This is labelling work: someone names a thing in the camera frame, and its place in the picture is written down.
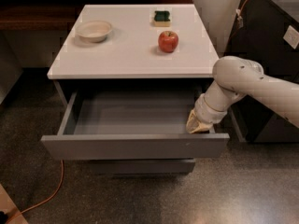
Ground grey top drawer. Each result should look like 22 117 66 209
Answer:
41 91 229 160

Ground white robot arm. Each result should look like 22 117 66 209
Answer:
186 56 299 133

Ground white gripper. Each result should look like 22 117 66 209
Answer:
186 94 227 133

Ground dark wooden shelf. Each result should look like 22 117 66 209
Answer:
0 0 193 31

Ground grey drawer cabinet white top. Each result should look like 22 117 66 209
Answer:
47 4 226 176

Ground green yellow sponge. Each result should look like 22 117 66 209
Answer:
153 10 171 27

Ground white bowl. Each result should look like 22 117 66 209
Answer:
76 21 112 42

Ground red apple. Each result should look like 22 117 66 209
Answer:
158 31 178 53

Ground white wall outlet plate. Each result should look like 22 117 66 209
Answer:
283 26 299 49

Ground orange cable on floor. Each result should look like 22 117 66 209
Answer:
5 160 65 224

